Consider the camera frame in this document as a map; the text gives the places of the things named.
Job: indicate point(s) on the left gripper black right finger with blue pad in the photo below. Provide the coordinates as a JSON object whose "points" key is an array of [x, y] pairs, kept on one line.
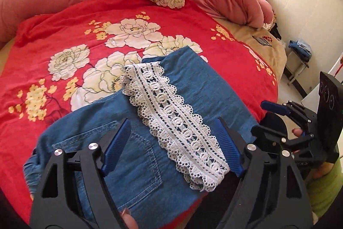
{"points": [[271, 192]]}

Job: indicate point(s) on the person's right hand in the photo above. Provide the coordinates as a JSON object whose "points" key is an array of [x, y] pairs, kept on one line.
{"points": [[321, 171]]}

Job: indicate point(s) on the blue denim pants lace trim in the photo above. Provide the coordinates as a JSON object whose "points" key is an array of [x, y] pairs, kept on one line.
{"points": [[172, 157]]}

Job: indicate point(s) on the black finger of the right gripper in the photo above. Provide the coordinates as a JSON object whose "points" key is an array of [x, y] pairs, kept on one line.
{"points": [[299, 147]]}

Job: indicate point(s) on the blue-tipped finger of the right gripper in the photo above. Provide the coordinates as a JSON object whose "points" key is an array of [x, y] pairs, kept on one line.
{"points": [[294, 111]]}

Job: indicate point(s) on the small metal stool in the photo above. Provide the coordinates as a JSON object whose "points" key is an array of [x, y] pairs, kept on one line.
{"points": [[294, 67]]}

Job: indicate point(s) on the green sleeved right forearm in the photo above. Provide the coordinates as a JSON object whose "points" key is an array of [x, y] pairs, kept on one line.
{"points": [[324, 187]]}

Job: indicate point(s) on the tan mattress cover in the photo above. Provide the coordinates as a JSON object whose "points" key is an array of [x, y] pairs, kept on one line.
{"points": [[273, 54]]}

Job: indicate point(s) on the folded blue clothes on stool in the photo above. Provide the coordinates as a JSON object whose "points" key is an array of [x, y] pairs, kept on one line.
{"points": [[302, 49]]}

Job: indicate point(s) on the red floral bed sheet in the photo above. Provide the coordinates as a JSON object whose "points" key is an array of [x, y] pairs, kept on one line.
{"points": [[60, 89]]}

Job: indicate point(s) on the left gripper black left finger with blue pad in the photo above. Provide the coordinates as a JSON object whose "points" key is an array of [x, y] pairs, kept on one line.
{"points": [[56, 203]]}

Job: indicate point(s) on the person's left hand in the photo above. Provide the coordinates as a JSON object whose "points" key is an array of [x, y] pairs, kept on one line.
{"points": [[128, 219]]}

